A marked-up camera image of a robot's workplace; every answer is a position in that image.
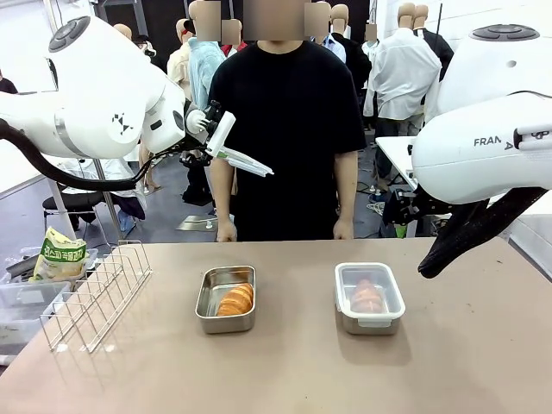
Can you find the rectangular steel container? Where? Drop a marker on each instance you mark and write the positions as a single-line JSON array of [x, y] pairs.
[[226, 323], [371, 330]]

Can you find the mannequin in black clothes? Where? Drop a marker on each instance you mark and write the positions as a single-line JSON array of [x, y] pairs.
[[360, 64]]

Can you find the person's left hand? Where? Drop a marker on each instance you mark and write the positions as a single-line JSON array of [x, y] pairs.
[[343, 229]]

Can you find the mannequin in light blue shirt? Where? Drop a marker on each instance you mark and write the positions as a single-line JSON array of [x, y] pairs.
[[202, 69]]

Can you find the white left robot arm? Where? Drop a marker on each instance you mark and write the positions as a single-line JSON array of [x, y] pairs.
[[99, 108]]

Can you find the clear plastic storage bin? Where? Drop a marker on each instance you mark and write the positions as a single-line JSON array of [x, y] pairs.
[[26, 302]]

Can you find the mannequin in pale blue collar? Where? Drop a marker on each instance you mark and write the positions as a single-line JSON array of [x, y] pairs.
[[334, 45]]

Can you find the mannequin in black jacket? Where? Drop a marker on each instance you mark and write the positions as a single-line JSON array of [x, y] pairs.
[[440, 47]]

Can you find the person's left forearm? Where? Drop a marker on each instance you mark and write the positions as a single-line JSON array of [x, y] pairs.
[[346, 185]]

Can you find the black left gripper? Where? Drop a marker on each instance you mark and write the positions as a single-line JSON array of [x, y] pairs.
[[212, 114]]

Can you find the person in black t-shirt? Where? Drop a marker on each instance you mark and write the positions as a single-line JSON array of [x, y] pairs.
[[289, 121]]

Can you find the person's right hand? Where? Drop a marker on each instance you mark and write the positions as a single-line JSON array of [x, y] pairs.
[[226, 232]]

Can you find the clear plastic container lid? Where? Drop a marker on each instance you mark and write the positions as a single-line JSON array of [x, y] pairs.
[[370, 269], [250, 166]]

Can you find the golden croissant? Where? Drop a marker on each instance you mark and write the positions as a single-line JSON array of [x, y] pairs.
[[367, 297], [236, 299]]

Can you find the mannequin in white shirt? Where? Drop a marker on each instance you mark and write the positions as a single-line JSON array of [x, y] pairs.
[[401, 73]]

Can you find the mannequin in beige shirt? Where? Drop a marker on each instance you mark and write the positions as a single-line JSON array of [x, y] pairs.
[[179, 64]]

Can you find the background person dark clothes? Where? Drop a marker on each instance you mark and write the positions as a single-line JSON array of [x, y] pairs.
[[6, 86]]

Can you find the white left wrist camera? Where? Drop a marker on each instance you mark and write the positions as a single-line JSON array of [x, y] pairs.
[[222, 131]]

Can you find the mannequin in red clothes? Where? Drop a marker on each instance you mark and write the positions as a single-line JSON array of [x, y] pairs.
[[230, 48]]

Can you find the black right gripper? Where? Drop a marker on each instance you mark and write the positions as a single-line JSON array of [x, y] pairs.
[[431, 208]]

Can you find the white background table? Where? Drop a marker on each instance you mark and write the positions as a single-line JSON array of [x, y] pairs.
[[394, 151]]

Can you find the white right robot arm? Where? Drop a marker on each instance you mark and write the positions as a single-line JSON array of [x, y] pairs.
[[474, 142]]

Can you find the person's right forearm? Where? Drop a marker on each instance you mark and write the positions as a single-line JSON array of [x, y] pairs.
[[222, 190]]

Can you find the black office chair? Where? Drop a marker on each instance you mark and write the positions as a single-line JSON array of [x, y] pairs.
[[73, 205]]

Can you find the yellow green snack bag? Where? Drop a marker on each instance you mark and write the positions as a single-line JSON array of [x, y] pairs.
[[60, 259]]

